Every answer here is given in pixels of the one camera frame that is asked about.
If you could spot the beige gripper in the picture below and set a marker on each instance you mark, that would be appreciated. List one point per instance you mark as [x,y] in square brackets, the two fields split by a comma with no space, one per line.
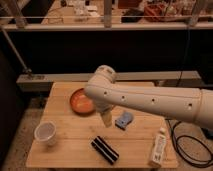
[107,119]

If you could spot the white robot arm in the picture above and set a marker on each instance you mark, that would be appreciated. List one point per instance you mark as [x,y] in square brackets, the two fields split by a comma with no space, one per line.
[192,105]

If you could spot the blue sponge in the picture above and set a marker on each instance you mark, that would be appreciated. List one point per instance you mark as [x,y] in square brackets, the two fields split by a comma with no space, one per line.
[123,120]

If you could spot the black striped box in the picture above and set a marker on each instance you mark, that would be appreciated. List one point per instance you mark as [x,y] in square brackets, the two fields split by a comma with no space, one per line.
[109,154]

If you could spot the orange round plate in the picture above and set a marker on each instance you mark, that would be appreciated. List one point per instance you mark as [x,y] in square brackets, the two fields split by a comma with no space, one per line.
[80,103]

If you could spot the white squeeze bottle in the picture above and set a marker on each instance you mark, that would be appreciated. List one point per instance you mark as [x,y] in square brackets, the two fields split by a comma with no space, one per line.
[157,152]

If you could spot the white plastic cup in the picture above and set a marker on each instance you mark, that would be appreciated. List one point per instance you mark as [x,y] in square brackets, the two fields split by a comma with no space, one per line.
[45,133]

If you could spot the diagonal metal strut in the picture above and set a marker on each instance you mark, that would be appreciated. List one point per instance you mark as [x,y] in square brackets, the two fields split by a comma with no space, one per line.
[26,69]

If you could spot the black device on floor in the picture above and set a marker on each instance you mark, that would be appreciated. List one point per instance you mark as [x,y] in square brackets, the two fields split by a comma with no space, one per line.
[208,134]

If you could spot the grey metal rail beam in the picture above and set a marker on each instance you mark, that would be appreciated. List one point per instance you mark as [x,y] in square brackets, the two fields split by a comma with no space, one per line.
[43,82]

